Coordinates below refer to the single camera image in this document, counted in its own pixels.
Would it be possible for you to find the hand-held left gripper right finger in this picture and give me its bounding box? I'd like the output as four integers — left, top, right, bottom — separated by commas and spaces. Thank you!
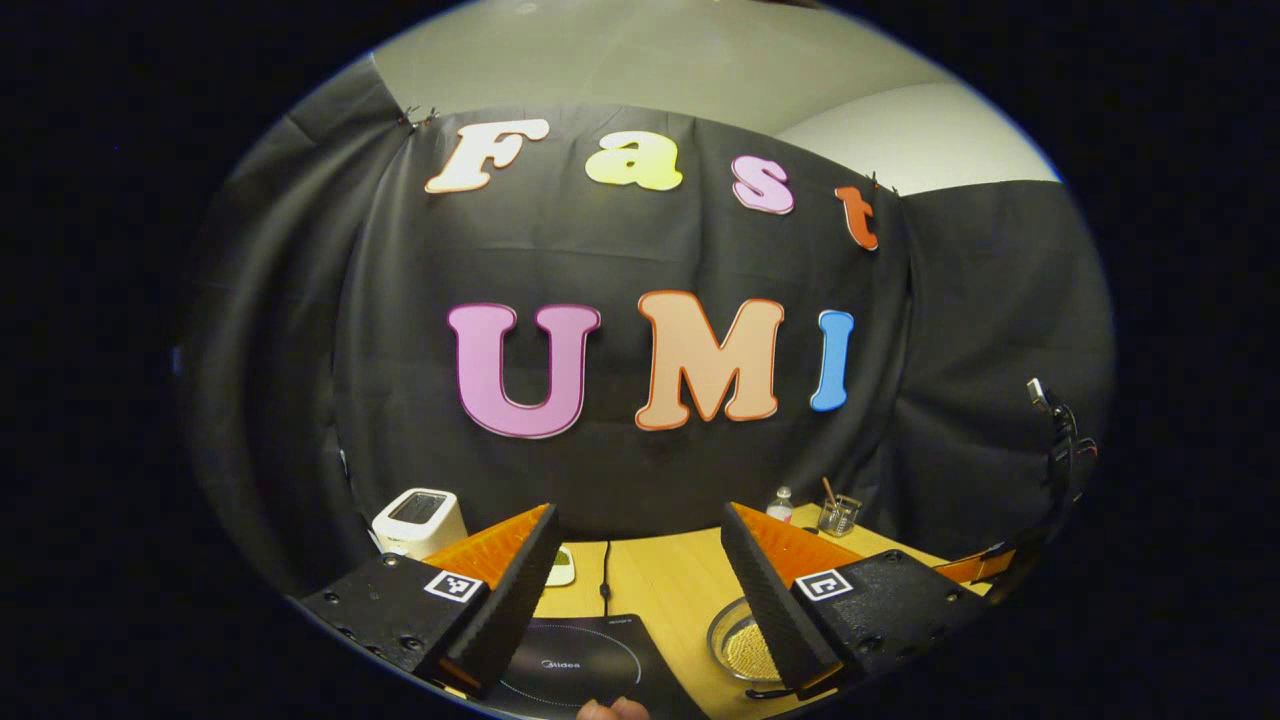
720, 502, 991, 701

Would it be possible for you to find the white toaster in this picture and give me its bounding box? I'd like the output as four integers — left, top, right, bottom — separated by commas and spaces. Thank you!
372, 488, 469, 558

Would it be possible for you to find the black induction cooktop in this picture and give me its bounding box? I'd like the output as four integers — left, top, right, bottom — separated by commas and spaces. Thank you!
485, 614, 711, 720

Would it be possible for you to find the pile of yellow soybeans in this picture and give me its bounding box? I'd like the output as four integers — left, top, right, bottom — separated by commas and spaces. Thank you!
722, 615, 779, 681

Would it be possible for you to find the steel pot with black handles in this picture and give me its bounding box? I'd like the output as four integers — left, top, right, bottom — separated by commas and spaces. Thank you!
707, 597, 801, 701

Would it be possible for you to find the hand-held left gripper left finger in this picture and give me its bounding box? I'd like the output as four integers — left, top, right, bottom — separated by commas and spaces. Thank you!
300, 503, 563, 699

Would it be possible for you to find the wire utensil holder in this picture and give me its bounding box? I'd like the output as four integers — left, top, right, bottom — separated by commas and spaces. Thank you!
817, 494, 863, 538

